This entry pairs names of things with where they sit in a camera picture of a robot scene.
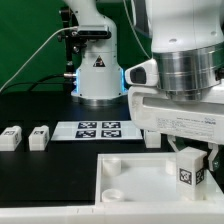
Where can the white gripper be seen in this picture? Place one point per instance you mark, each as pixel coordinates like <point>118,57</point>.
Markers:
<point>150,109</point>

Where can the white square tabletop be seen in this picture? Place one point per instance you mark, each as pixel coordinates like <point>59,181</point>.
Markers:
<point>138,178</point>

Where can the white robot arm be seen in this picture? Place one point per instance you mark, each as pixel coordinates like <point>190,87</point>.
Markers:
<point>179,91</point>

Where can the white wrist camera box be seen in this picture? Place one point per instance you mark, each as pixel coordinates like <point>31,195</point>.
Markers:
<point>143,74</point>

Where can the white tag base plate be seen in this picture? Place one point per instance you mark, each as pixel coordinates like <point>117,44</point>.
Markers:
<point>96,130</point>

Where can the white L-shaped obstacle wall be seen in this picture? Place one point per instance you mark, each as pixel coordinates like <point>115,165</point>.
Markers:
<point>208,211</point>

